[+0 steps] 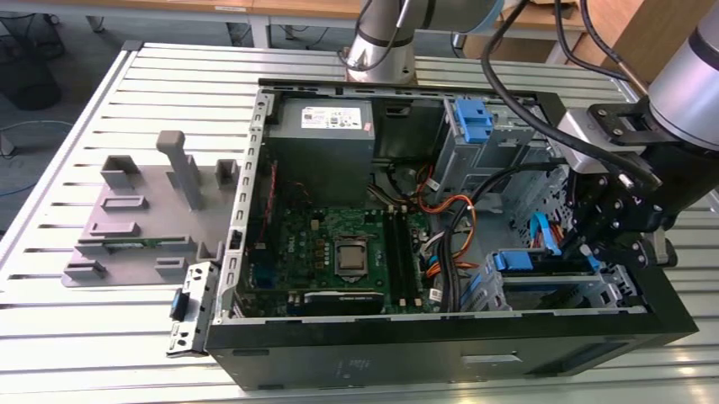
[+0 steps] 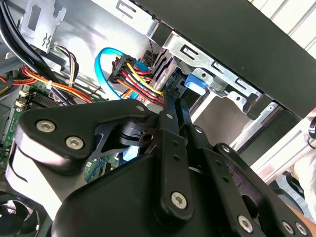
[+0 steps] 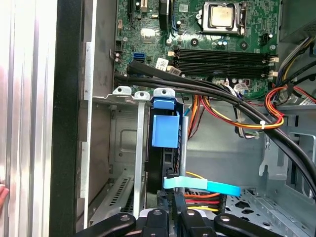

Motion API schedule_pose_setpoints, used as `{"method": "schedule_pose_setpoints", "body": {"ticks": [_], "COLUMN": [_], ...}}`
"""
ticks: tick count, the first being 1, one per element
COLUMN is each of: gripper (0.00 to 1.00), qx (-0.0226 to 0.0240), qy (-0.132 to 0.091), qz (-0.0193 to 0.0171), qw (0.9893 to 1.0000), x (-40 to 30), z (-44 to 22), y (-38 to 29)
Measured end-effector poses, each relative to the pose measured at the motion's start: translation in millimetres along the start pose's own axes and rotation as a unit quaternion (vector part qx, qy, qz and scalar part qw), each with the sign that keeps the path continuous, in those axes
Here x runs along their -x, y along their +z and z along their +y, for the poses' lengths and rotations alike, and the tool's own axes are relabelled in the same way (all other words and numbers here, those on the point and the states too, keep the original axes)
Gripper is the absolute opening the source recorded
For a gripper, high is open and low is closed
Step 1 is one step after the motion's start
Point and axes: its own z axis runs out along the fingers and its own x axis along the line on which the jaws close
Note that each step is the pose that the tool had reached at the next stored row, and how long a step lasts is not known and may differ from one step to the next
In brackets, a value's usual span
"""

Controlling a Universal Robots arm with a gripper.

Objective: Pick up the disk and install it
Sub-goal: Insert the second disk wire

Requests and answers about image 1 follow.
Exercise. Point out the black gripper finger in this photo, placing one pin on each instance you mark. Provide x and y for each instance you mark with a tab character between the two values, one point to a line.
609	206
635	250

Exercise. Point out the hard disk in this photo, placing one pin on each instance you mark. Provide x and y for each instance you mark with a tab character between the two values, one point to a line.
513	263

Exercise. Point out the grey metal disk bay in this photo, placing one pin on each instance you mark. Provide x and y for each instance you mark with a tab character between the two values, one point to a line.
549	278

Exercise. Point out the grey optical drive cage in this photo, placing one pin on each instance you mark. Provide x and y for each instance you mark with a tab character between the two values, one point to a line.
457	164

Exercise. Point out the blue drive bay latch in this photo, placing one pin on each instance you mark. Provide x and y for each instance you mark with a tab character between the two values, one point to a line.
473	122

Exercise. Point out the black RAM slot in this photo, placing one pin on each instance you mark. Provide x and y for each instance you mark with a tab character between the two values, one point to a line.
409	256
395	256

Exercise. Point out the wooden cabinet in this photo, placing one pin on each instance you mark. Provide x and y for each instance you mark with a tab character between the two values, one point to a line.
635	25

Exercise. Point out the wooden desk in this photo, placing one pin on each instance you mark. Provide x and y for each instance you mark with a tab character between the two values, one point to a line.
539	23

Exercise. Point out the silver CPU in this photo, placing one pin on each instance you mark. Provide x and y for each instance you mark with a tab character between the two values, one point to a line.
351	256

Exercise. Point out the CPU socket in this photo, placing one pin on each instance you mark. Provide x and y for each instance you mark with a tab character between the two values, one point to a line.
351	278

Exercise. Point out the black PC case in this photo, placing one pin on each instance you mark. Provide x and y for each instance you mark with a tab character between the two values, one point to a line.
393	357

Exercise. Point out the grey power supply unit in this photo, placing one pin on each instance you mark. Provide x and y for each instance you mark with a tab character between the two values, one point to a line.
320	168

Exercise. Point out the black graphics card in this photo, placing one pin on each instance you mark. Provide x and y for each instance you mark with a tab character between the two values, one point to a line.
343	301

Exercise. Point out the green motherboard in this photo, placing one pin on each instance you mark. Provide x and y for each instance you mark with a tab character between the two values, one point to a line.
303	227

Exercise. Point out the green RAM stick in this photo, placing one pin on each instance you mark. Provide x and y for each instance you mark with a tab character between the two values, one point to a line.
145	242

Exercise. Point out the grey parts rack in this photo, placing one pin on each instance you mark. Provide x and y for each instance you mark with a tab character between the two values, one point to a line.
129	273

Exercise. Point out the black round bin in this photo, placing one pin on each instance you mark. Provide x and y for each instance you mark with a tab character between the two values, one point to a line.
33	90

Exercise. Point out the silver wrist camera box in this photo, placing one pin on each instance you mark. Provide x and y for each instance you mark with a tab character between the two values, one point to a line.
572	122

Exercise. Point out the black wrist mount bracket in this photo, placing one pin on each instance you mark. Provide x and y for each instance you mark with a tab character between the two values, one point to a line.
600	113

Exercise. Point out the metal expansion slot bracket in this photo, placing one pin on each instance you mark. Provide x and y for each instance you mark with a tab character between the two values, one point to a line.
199	303

